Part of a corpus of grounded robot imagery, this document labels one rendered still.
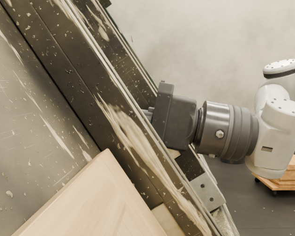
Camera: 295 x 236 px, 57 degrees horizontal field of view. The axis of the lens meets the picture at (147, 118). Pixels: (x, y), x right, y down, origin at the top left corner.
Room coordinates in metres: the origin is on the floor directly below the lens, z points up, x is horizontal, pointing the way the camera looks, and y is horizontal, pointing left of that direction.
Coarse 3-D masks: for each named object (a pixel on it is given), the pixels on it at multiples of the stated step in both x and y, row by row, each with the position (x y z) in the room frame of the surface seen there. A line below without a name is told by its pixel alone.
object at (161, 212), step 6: (162, 204) 0.36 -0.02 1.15; (150, 210) 0.37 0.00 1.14; (156, 210) 0.36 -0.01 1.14; (162, 210) 0.36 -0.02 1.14; (168, 210) 0.36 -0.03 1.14; (156, 216) 0.36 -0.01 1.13; (162, 216) 0.36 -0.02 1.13; (168, 216) 0.36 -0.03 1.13; (162, 222) 0.36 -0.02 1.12; (168, 222) 0.36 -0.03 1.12; (174, 222) 0.36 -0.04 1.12; (162, 228) 0.36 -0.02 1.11; (168, 228) 0.36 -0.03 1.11; (174, 228) 0.36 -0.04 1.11; (180, 228) 0.36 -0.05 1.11; (168, 234) 0.36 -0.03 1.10; (174, 234) 0.36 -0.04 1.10; (180, 234) 0.36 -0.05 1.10
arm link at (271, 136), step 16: (240, 112) 0.41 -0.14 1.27; (272, 112) 0.40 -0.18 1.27; (288, 112) 0.39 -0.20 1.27; (240, 128) 0.40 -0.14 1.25; (256, 128) 0.41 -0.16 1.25; (272, 128) 0.39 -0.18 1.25; (288, 128) 0.39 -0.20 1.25; (240, 144) 0.39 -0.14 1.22; (256, 144) 0.41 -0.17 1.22; (272, 144) 0.40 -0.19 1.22; (288, 144) 0.40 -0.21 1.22; (256, 160) 0.41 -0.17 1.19; (272, 160) 0.41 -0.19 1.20; (288, 160) 0.41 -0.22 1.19
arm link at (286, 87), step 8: (264, 80) 0.64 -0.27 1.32; (272, 80) 0.61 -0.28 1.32; (280, 80) 0.61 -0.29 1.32; (288, 80) 0.60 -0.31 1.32; (264, 88) 0.59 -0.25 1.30; (272, 88) 0.57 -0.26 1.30; (280, 88) 0.58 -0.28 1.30; (288, 88) 0.61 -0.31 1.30; (256, 96) 0.59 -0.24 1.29; (264, 96) 0.55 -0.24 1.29; (272, 96) 0.54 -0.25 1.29; (280, 96) 0.54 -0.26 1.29; (288, 96) 0.57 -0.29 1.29; (256, 104) 0.56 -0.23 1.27
